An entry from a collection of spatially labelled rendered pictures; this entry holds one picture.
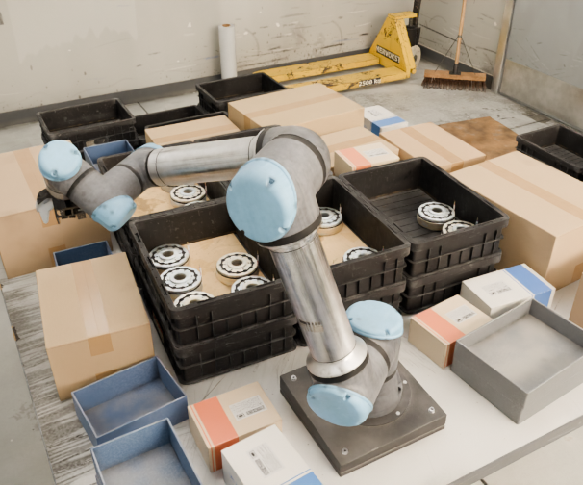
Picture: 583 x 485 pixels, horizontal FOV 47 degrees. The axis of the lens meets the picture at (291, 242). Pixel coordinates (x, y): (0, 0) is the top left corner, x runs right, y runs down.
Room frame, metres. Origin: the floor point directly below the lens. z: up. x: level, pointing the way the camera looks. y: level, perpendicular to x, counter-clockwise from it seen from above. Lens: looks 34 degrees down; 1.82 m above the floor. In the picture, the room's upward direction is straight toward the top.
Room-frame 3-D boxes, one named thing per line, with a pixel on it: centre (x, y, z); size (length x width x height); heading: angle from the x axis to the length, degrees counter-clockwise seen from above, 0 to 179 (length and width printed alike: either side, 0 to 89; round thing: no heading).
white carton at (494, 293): (1.35, -0.55, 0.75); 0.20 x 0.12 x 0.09; 113
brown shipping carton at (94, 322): (1.22, 0.47, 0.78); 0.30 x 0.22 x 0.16; 22
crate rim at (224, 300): (1.31, 0.20, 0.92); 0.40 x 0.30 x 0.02; 25
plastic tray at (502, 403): (1.13, -0.54, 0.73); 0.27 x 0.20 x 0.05; 124
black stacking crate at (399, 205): (1.56, -0.35, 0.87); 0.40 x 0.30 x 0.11; 25
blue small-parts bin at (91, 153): (2.00, 0.59, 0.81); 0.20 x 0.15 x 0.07; 27
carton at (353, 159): (1.82, -0.23, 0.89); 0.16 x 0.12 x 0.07; 113
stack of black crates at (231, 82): (3.30, 0.26, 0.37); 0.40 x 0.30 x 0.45; 118
